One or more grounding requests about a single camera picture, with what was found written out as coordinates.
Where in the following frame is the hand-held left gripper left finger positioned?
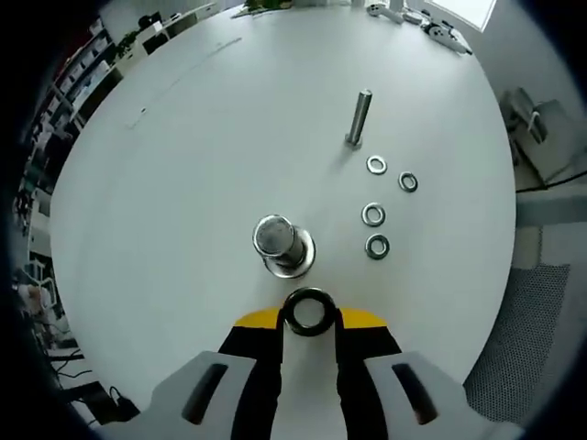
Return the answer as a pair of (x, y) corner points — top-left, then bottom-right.
(149, 305), (284, 440)

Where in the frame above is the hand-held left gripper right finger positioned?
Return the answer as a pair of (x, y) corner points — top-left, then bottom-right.
(333, 305), (487, 440)

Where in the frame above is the large black washer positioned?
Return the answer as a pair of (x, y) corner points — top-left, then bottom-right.
(282, 287), (336, 336)

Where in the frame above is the large threaded stud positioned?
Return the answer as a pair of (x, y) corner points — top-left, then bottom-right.
(250, 214), (316, 280)

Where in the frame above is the small threaded stud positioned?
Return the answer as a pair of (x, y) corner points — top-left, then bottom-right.
(343, 88), (373, 150)

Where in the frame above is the black power adapter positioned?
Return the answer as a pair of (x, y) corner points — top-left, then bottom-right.
(107, 384), (141, 421)

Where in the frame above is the grey office chair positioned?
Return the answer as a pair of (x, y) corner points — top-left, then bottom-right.
(462, 260), (572, 425)

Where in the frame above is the grey padded seat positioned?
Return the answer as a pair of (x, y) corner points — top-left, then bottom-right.
(499, 86), (587, 184)

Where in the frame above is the shelf with white bins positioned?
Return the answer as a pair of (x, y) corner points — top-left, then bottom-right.
(27, 17), (125, 134)

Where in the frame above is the small potted plant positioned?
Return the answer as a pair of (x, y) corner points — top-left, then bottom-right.
(114, 29), (141, 61)

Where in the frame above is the white gripper-like device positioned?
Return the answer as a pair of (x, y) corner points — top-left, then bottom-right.
(421, 20), (473, 56)

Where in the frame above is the white low cabinet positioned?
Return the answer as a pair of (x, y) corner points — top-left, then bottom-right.
(141, 2), (219, 54)

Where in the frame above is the white hand controller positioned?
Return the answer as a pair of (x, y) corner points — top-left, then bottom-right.
(366, 2), (400, 22)

